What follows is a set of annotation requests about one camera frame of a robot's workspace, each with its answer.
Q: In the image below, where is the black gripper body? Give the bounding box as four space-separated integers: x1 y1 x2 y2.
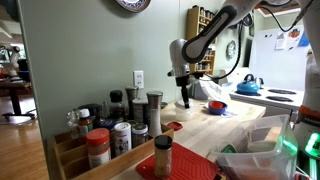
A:
175 75 192 89

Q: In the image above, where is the grey box holder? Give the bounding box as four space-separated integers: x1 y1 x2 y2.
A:
191 81 209 101

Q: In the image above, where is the clear round lunch box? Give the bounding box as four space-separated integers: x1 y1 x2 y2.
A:
174 105 196 122

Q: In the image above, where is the small red lid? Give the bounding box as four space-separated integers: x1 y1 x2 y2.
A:
166 121 184 132

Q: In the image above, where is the blue bowl with orange lid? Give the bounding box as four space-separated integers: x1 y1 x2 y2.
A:
208 100 229 116

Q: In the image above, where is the grey canister with white lid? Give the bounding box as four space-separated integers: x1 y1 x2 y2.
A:
131 97 150 125

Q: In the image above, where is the glass jar with dark lid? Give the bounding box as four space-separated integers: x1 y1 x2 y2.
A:
131 123 149 149

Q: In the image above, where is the spice jar with black lid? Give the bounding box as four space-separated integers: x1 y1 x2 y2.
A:
153 134 174 179

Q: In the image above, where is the green round lid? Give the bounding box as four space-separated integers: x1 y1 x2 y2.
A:
220 144 238 154

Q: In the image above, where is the jar with blue lid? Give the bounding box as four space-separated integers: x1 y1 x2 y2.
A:
96 118 118 158

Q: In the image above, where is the spice jar with red lid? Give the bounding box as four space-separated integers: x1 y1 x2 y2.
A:
85 128 112 169

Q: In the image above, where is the large white crumpled bag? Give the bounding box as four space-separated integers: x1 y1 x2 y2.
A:
198 78 232 102

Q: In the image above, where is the tall steel pepper mill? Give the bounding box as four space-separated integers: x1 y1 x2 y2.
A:
146 90 164 138

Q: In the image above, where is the small white paper towel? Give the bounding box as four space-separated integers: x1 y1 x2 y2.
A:
220 111 238 118

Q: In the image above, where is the dark steel pepper mill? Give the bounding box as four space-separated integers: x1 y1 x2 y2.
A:
124 87 139 121

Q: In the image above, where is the blue tea kettle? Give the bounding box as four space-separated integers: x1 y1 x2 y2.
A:
236 73 265 95

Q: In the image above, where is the red silicone mat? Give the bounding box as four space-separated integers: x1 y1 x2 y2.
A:
135 142 223 180

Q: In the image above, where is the glass bottle with black cap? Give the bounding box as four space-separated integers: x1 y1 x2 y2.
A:
108 89 126 123

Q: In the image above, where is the white electric stove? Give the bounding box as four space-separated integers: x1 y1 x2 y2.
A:
219 67 305 112

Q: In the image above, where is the white printed spice shaker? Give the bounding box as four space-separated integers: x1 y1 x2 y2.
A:
113 122 133 157

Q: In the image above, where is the white round container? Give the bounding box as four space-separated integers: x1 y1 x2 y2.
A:
247 140 278 154

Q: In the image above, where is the black stove burner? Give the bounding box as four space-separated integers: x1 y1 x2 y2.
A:
267 88 298 95
265 95 294 103

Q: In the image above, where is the wooden spice crate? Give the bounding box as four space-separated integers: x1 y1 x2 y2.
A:
46 123 175 180

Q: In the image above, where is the dark squat jar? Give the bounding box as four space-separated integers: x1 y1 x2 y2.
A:
78 103 104 122

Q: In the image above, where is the white refrigerator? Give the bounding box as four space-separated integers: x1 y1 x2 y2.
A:
249 23 314 92

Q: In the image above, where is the clear plastic storage bin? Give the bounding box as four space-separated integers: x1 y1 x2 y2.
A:
211 114 299 180

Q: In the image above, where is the small bottle with white cap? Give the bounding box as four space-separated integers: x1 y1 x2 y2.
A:
77 108 94 138

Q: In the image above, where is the white paper sheet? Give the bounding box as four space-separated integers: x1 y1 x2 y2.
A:
275 30 289 51

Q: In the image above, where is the clear glass shaker bottle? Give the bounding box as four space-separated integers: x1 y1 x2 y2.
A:
65 109 80 139

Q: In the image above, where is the orange fridge magnet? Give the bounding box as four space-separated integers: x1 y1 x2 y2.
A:
288 28 300 39

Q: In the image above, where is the blue paper sheet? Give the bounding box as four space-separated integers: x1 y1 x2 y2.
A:
297 31 310 48

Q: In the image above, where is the dark wooden table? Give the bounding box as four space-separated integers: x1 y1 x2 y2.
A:
0 80 37 122

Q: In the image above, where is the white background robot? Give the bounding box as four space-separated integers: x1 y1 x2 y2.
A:
0 44 22 82

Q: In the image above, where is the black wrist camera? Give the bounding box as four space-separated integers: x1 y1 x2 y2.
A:
190 71 205 80

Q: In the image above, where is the wooden wall spice rack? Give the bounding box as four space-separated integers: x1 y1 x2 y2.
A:
185 5 216 43
188 46 217 77

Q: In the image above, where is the white wall outlet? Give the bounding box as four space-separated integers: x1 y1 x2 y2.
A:
133 70 145 90

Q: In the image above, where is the round wall clock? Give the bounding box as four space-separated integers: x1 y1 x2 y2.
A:
226 40 237 61

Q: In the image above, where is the decorative blue wall plate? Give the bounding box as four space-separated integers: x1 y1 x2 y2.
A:
115 0 152 14

